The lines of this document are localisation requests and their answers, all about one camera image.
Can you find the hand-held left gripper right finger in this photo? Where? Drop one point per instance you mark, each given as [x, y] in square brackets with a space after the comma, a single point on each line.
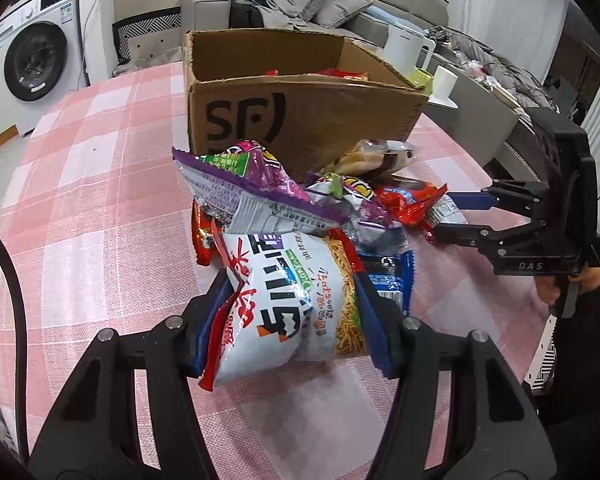
[372, 320]

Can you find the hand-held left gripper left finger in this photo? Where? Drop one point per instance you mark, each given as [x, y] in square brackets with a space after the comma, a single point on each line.
[212, 310]

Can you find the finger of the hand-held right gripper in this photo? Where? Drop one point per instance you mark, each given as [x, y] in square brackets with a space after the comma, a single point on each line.
[460, 235]
[472, 201]

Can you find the blue snack packet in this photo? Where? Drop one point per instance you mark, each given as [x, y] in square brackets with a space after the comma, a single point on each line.
[392, 275]

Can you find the white noodle snack packet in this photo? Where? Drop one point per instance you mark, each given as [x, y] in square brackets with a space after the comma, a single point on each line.
[280, 310]

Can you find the clear biscuit packet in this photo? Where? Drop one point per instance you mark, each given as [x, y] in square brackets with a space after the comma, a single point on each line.
[375, 157]

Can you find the purple snack packet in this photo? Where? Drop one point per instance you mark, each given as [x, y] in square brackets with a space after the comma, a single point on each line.
[250, 180]
[350, 195]

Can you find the printed cardboard box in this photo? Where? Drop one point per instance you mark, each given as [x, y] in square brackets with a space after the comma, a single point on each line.
[330, 120]

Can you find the person's right forearm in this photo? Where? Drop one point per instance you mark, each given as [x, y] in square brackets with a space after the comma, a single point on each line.
[585, 360]

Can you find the person's right hand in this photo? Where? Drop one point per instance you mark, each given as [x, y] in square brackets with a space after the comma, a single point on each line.
[592, 279]

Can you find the white coffee table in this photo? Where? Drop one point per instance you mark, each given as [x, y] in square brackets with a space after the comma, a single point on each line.
[475, 125]

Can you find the off-white cup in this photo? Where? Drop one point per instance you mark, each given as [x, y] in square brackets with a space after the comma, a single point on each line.
[445, 82]

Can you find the green cup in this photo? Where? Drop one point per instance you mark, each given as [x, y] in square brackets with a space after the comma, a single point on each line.
[420, 79]

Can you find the grey padded jacket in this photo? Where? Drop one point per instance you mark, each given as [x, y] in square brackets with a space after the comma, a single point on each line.
[485, 55]

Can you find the black white patterned chair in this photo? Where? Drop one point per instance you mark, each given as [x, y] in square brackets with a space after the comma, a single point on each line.
[540, 360]
[147, 35]

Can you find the white kettle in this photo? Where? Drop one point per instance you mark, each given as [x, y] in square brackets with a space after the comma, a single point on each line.
[405, 47]

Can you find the orange red snack packet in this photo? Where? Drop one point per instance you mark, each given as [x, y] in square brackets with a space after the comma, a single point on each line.
[347, 75]

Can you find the pink plaid tablecloth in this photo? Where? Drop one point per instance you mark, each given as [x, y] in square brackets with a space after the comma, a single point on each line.
[105, 160]

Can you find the light blue cushion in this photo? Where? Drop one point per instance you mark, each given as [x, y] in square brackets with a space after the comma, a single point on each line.
[384, 19]

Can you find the grey coat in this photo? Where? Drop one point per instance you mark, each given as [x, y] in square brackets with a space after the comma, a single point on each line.
[280, 12]

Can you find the black garment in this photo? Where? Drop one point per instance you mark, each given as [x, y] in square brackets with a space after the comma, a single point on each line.
[247, 7]

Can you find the grey sofa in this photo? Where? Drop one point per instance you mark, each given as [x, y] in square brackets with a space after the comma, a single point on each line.
[205, 10]

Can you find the white washing machine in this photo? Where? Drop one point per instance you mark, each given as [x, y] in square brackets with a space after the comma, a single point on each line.
[30, 60]

